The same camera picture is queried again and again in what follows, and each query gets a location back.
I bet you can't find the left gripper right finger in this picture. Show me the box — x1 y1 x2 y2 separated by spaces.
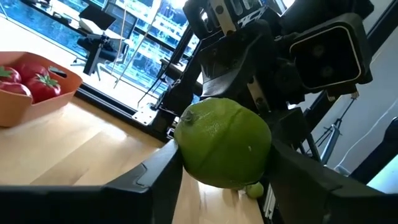
266 142 398 224

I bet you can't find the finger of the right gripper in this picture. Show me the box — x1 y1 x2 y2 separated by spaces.
198 21 276 99
267 107 313 149

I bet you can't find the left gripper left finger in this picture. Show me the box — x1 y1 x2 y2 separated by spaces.
0 139 184 224

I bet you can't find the green lime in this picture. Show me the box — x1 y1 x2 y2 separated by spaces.
173 96 273 190
245 182 265 200

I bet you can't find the tripod stand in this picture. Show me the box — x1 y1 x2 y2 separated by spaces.
319 96 358 166

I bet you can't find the orange plastic basket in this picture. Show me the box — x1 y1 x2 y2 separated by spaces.
0 51 83 128

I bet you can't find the office chair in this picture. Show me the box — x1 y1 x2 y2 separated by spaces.
70 34 128 82

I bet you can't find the black laptop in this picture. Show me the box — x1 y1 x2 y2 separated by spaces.
78 4 116 31

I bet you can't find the white rounded object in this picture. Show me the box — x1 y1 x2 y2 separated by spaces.
78 18 103 35

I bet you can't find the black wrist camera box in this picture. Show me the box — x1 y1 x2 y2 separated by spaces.
288 12 374 95

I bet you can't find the silver corner bracket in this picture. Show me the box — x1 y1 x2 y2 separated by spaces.
131 103 158 126

